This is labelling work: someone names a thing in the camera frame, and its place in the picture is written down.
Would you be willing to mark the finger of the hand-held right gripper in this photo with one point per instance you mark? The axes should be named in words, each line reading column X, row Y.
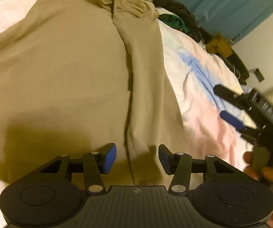
column 226, row 93
column 232, row 120

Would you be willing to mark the grey wall socket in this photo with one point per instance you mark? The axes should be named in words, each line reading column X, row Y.
column 260, row 75

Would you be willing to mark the black sofa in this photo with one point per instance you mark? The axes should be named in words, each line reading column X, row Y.
column 237, row 66

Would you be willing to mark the pile of mixed clothes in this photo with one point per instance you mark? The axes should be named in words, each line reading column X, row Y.
column 174, row 11

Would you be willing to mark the tan printed garment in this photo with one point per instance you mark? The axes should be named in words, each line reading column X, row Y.
column 67, row 80

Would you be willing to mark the wide blue curtain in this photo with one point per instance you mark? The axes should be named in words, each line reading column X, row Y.
column 210, row 2

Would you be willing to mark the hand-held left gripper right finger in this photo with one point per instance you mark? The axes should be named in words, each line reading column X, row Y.
column 164, row 159

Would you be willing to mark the yellow paper bag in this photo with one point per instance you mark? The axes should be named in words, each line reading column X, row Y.
column 218, row 45

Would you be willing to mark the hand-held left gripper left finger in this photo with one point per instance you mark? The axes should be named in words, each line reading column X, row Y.
column 110, row 158

